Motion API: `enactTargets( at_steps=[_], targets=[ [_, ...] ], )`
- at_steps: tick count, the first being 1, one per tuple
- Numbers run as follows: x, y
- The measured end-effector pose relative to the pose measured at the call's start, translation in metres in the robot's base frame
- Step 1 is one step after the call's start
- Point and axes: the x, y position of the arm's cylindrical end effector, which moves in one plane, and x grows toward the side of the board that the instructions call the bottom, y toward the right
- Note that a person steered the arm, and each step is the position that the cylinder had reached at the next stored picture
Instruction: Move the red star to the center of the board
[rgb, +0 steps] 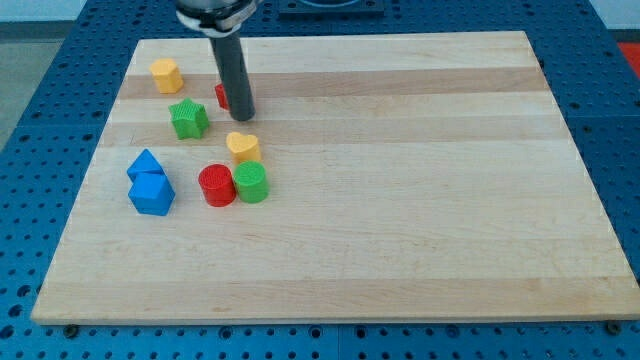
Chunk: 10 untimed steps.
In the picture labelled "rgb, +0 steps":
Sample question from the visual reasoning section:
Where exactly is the blue triangle block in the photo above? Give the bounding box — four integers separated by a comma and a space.
126, 149, 164, 182

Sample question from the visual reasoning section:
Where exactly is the green cylinder block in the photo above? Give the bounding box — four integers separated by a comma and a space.
233, 161, 270, 203

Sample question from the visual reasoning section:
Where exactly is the green star block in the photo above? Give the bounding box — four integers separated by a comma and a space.
168, 98, 210, 140

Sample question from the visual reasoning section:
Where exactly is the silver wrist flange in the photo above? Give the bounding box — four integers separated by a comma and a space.
174, 0, 260, 38

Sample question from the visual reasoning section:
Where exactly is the red star block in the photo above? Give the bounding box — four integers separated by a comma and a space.
214, 83, 230, 111

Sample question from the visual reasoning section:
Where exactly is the wooden board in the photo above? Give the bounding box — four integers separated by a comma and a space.
32, 31, 639, 325

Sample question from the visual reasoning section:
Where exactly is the red cylinder block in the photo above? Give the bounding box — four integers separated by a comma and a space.
198, 164, 236, 207

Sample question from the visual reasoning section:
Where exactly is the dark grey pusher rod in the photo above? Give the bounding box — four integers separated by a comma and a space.
209, 32, 255, 121

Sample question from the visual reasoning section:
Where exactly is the yellow heart block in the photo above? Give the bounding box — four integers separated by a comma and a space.
226, 132, 262, 164

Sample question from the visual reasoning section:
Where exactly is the blue pentagon block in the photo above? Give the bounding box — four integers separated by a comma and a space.
128, 173, 175, 216

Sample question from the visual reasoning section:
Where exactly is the yellow hexagon block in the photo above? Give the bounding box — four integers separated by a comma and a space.
149, 58, 184, 94

